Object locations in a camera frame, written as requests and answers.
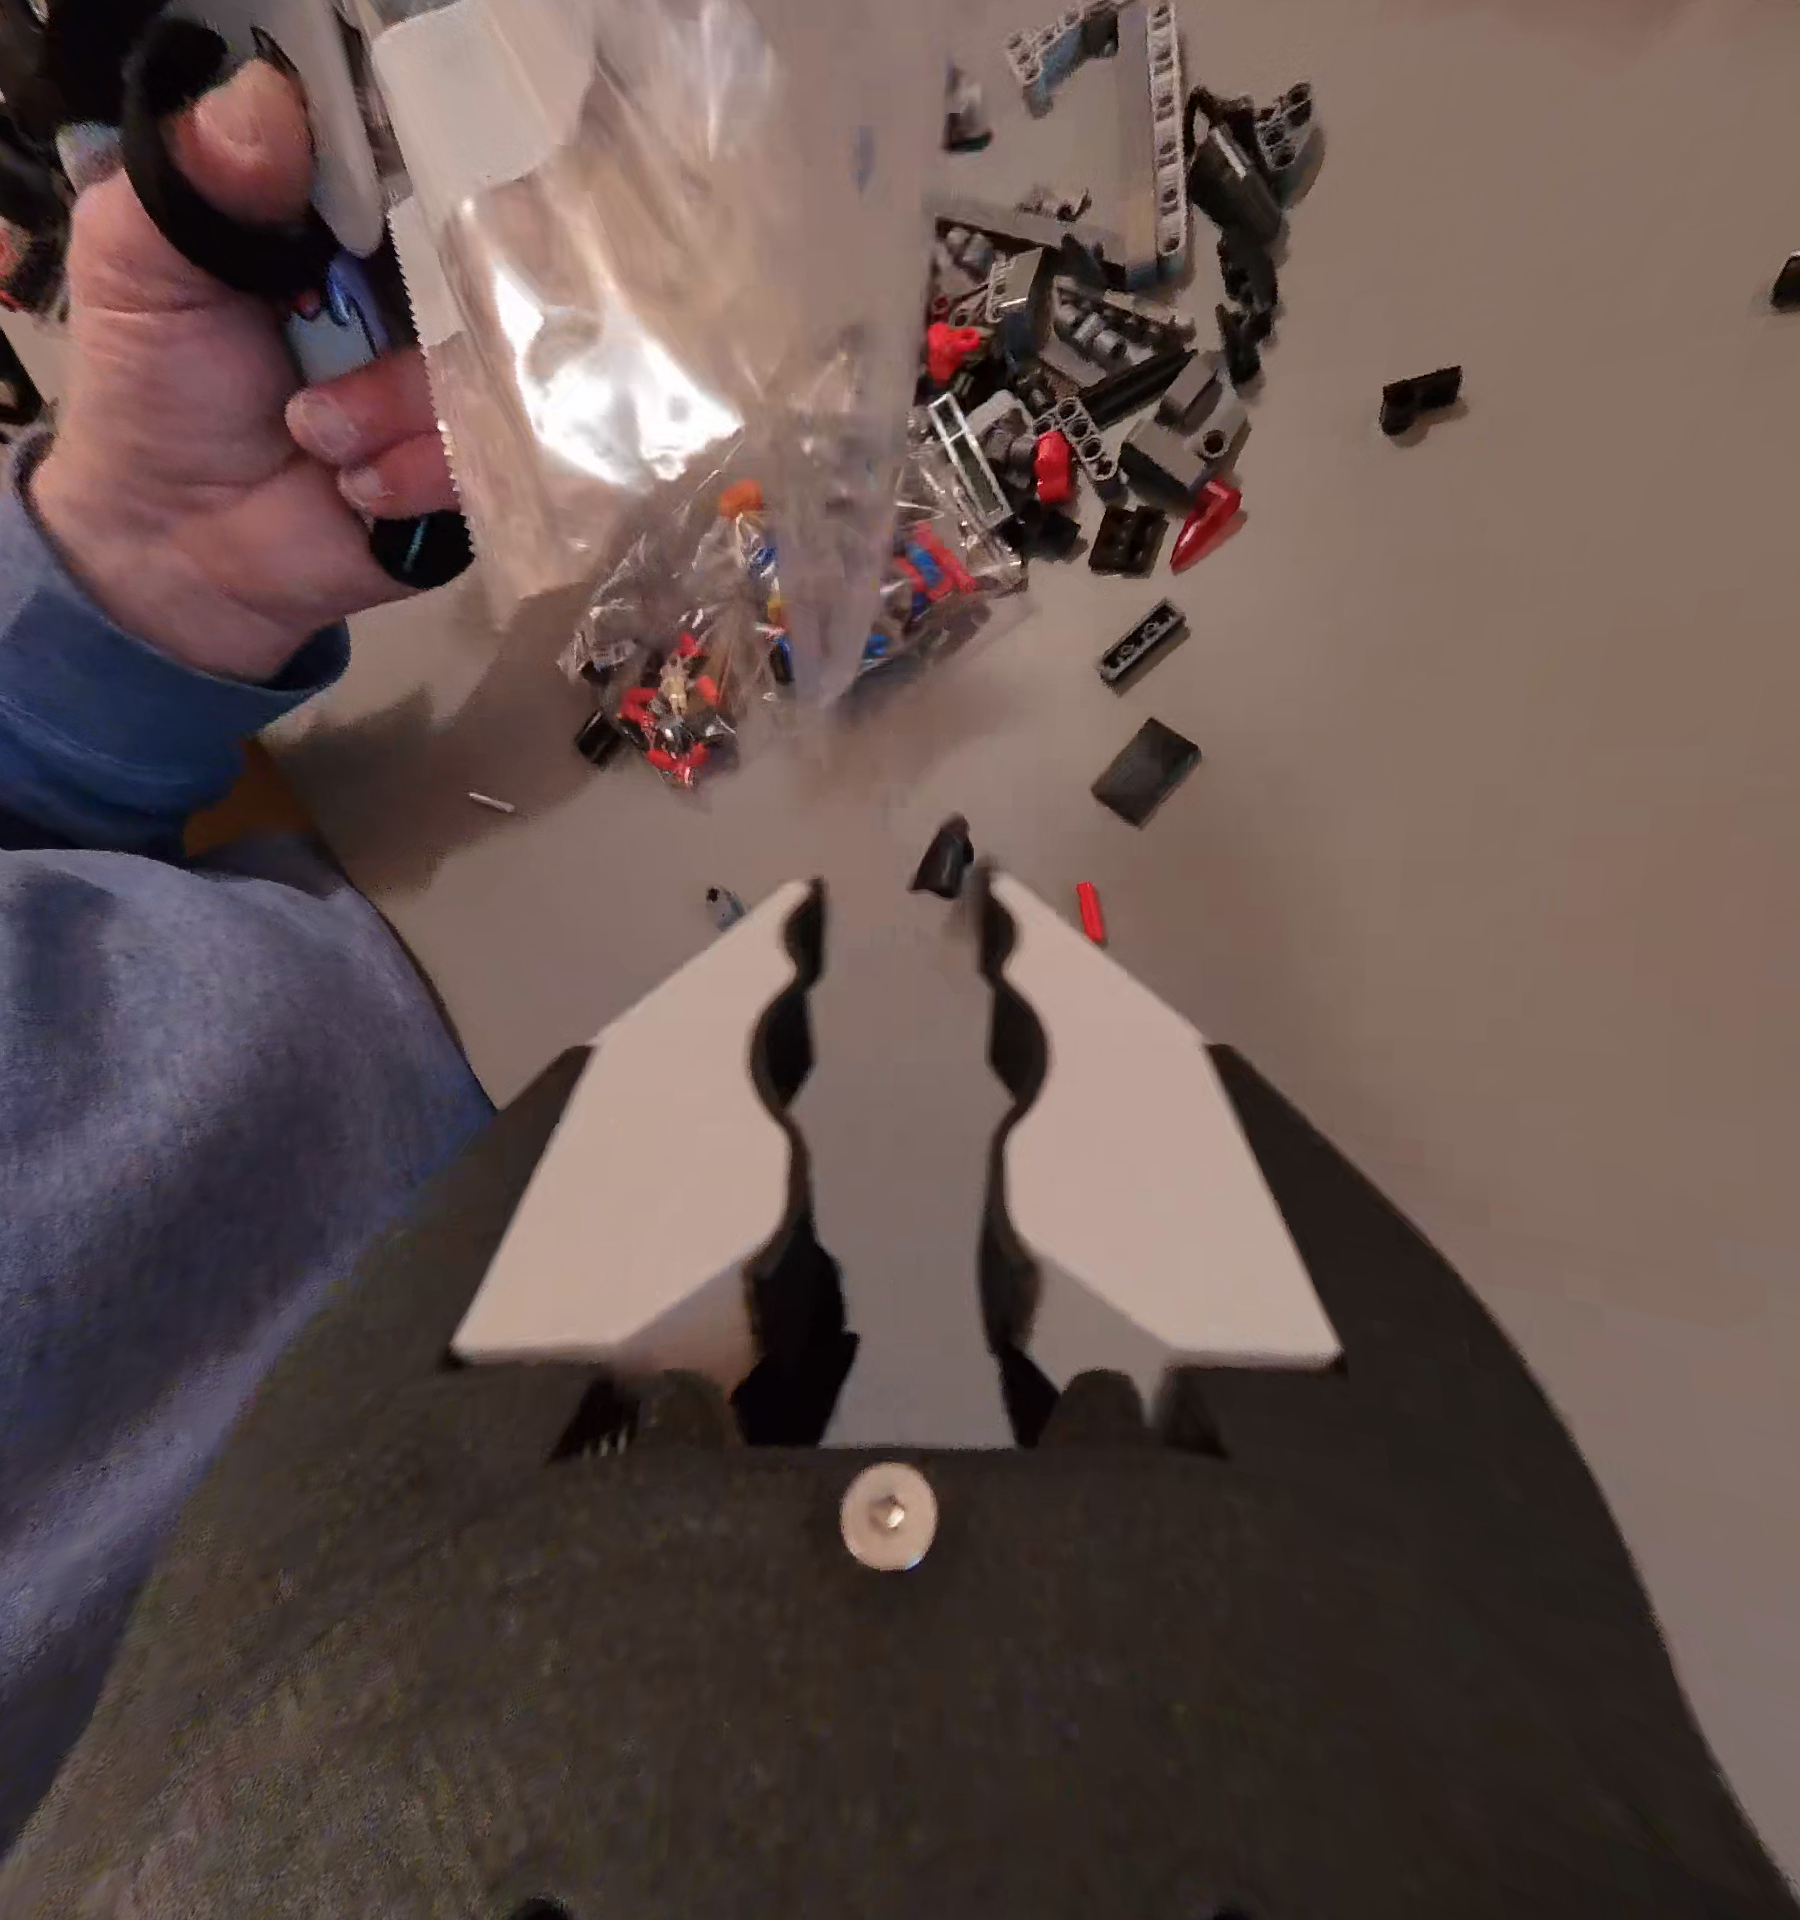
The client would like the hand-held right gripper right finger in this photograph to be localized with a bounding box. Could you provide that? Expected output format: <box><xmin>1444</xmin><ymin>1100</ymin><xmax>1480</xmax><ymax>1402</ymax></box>
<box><xmin>975</xmin><ymin>870</ymin><xmax>1349</xmax><ymax>1449</ymax></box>

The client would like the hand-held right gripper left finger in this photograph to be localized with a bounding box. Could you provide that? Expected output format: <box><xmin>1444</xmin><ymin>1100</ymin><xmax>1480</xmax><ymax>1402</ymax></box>
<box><xmin>446</xmin><ymin>875</ymin><xmax>861</xmax><ymax>1449</ymax></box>

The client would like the large clear plastic bag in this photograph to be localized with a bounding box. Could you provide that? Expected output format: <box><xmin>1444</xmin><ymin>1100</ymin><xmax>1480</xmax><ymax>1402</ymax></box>
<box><xmin>366</xmin><ymin>0</ymin><xmax>962</xmax><ymax>722</ymax></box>

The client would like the small bag of red pieces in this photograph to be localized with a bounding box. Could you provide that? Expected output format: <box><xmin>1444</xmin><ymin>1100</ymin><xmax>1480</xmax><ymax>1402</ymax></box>
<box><xmin>559</xmin><ymin>524</ymin><xmax>805</xmax><ymax>790</ymax></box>

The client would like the pile of lego pieces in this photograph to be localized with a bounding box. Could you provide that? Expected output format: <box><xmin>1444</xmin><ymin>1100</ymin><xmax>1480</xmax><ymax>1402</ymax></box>
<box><xmin>922</xmin><ymin>0</ymin><xmax>1326</xmax><ymax>579</ymax></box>

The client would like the person's left forearm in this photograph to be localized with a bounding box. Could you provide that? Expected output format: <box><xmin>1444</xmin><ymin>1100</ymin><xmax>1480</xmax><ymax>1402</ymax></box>
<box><xmin>0</xmin><ymin>441</ymin><xmax>351</xmax><ymax>858</ymax></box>

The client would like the black lego tile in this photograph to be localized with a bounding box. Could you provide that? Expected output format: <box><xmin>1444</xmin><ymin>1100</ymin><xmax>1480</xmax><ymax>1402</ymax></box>
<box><xmin>1092</xmin><ymin>716</ymin><xmax>1202</xmax><ymax>827</ymax></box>

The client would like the black lego plate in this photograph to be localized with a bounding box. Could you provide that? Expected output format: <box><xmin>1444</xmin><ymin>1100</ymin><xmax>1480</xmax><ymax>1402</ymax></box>
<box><xmin>1099</xmin><ymin>600</ymin><xmax>1191</xmax><ymax>690</ymax></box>

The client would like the red curved lego piece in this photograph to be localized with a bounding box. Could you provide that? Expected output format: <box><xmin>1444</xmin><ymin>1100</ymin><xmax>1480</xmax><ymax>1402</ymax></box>
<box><xmin>1171</xmin><ymin>476</ymin><xmax>1244</xmax><ymax>576</ymax></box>

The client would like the person's left hand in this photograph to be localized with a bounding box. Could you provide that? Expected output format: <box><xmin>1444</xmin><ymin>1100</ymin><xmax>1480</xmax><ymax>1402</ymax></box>
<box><xmin>30</xmin><ymin>59</ymin><xmax>463</xmax><ymax>680</ymax></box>

